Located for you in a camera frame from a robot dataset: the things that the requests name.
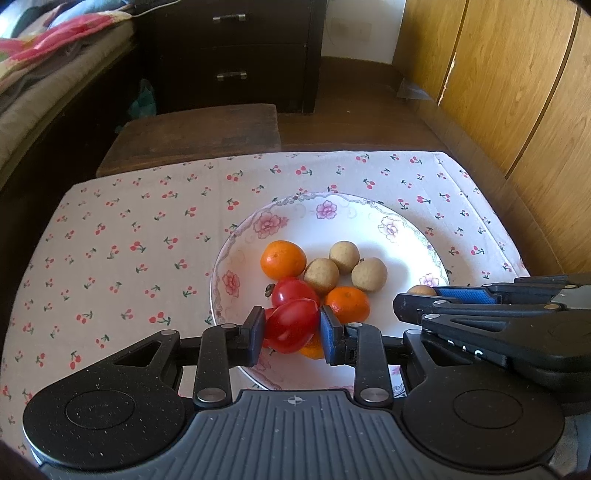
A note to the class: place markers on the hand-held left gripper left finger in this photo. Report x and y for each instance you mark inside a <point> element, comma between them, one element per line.
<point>253,334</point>

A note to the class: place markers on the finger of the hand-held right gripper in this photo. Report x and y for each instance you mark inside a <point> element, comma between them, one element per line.
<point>466,294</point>
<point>461,310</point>

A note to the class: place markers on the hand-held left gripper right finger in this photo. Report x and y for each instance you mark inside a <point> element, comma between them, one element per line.
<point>331,334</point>

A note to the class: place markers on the round red cherry tomato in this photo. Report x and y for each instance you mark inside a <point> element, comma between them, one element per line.
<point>293,290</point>
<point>268,343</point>

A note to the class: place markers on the orange mandarin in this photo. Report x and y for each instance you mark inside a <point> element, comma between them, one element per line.
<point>314,351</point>
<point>283,259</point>
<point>347,304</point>

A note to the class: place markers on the oval red tomato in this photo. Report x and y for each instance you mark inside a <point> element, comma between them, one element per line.
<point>291,325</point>

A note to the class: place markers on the tan longan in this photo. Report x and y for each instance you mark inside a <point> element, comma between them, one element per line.
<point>344,256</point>
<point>368,273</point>
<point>321,275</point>
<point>422,290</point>

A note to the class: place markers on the white floral bowl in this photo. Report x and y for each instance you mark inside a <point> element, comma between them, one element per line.
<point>383,258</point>

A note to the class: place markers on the cherry print tablecloth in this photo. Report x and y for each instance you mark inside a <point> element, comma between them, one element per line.
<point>138,221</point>

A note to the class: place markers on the dark wooden stool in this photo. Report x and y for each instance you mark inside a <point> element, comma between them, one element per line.
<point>194,134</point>

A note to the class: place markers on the paper scrap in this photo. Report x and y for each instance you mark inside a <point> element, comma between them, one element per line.
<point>413,90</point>

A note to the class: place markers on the teal plastic bag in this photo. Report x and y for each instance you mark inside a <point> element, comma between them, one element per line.
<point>143,99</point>

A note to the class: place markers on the dark wooden nightstand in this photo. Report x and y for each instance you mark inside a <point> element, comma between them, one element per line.
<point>184,46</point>

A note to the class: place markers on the bed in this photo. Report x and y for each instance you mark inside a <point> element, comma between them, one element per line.
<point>41,115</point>

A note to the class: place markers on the red yellow floral blanket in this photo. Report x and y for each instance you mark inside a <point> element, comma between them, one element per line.
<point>46,46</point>

